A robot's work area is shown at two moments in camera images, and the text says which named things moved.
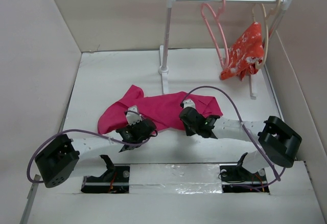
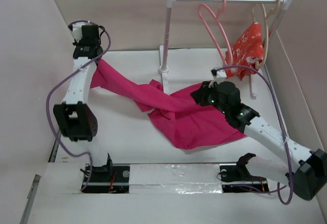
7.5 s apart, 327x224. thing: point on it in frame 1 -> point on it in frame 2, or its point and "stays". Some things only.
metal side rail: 29,200 stays
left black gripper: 130,126 -> 77,44
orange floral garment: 245,54 stays
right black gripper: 189,132 -> 200,94
